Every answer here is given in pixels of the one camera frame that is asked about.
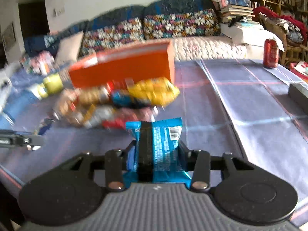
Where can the floral cushion right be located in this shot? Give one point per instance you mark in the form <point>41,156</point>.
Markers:
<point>193,24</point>

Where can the blue cookie snack packet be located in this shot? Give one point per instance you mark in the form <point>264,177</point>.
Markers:
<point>121,98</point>

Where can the red soda can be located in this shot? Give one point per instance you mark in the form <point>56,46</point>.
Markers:
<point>271,54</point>

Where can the white box on sofa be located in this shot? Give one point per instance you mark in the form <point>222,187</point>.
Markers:
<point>251,35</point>

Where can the floral cushion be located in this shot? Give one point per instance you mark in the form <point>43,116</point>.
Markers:
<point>193,24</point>
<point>113,36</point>

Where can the red brown jujube bag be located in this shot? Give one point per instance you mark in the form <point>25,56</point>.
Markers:
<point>124,115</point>

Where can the plaid blue tablecloth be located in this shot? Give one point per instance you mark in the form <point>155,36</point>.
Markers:
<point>226,105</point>

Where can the orange cardboard box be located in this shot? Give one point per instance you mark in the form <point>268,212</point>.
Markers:
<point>140,61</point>

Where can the black box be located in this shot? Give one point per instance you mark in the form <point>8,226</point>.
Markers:
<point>299,93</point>

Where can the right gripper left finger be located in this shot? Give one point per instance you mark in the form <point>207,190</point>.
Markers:
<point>130,155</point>

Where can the floral cushion left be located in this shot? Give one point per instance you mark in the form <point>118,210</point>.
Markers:
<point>113,36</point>

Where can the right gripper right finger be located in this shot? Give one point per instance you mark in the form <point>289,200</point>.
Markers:
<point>185,158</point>

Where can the silver yellow snack packet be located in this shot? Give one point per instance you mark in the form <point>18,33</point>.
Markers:
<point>101,114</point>

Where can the clear pack brown cookies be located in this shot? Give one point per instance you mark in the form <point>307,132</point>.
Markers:
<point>95,95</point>

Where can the stack of books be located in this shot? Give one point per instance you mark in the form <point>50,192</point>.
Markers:
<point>233,9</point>

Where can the yellow chips bag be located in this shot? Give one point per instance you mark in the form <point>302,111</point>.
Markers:
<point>157,92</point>

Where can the beige pillow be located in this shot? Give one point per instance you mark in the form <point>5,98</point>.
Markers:
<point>69,48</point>

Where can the green mug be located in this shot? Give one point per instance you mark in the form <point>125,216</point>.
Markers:
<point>52,84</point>

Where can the clear bag white puffs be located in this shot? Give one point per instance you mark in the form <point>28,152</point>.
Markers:
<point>66,105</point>

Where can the blue black snack bar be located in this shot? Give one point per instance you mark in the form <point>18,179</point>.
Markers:
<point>157,153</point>

